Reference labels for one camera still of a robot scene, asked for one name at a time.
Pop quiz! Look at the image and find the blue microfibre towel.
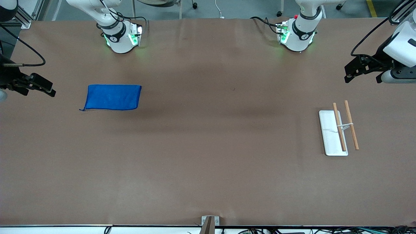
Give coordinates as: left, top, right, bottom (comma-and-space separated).
79, 84, 142, 111

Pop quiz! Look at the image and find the white rack with wooden bars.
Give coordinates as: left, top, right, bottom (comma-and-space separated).
318, 100, 360, 157

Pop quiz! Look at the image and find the beige chair base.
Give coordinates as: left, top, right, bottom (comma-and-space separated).
136, 0, 182, 7

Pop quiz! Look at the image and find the brown table cover sheet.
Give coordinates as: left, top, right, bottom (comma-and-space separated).
0, 18, 416, 227

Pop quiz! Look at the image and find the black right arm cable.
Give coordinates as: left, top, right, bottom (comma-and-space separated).
0, 23, 46, 67

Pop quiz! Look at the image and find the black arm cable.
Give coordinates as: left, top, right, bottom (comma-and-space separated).
350, 0, 416, 62
0, 23, 46, 67

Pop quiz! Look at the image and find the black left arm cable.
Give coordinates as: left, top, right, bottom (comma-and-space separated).
350, 0, 416, 62

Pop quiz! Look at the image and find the aluminium frame profile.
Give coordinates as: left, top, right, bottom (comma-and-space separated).
13, 0, 44, 30

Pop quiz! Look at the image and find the black left base cable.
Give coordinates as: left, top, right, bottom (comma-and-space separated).
250, 16, 286, 35

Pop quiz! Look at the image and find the white floor cable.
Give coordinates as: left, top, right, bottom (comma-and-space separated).
214, 0, 225, 19

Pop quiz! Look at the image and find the bundle of table-edge cables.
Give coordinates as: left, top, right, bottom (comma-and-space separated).
187, 226, 416, 234

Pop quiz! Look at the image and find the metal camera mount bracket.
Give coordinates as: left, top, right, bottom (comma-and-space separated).
201, 216, 220, 234

